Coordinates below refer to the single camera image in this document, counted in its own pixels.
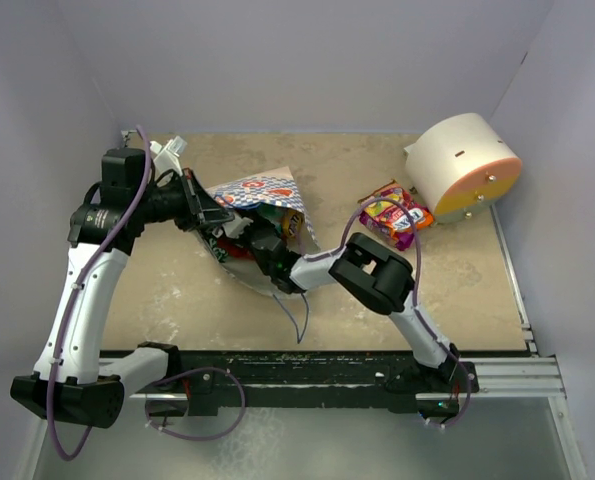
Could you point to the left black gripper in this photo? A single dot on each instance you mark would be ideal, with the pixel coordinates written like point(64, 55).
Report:
point(196, 202)

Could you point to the blue checkered paper bag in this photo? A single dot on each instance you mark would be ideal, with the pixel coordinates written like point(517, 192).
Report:
point(263, 198)

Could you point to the yellow candy snack packet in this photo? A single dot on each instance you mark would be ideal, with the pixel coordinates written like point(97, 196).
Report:
point(395, 191)

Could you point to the red Doritos bag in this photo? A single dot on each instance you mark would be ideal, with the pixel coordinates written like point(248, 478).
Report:
point(233, 249)

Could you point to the magenta snack packet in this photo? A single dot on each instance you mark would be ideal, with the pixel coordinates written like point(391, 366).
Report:
point(391, 226)

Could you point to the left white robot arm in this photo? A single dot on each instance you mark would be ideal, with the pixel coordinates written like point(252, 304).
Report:
point(68, 383)

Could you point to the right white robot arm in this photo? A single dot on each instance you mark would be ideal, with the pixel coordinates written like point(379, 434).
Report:
point(381, 280)

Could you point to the yellow M&M's packet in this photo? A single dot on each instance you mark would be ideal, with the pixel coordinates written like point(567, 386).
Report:
point(292, 222)

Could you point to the beige and orange cylinder device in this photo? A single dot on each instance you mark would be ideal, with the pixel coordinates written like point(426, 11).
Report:
point(460, 167)

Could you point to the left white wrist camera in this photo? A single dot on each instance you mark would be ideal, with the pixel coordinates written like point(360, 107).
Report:
point(167, 156)

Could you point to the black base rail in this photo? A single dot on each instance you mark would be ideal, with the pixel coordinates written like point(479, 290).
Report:
point(389, 380)

